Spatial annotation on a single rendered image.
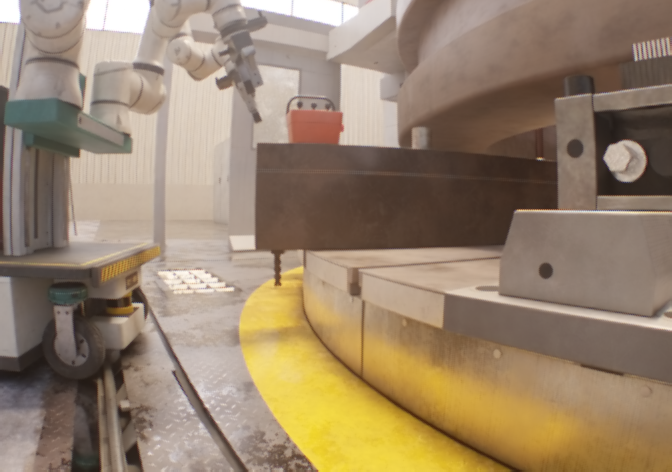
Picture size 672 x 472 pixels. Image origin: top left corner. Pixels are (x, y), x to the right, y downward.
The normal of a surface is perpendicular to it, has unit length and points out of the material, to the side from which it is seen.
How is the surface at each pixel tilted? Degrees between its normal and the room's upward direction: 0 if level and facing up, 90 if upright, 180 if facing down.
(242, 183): 90
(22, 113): 90
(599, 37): 90
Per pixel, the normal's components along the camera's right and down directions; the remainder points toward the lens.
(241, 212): 0.54, 0.02
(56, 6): 0.61, 0.25
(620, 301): -0.81, 0.00
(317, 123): 0.28, 0.14
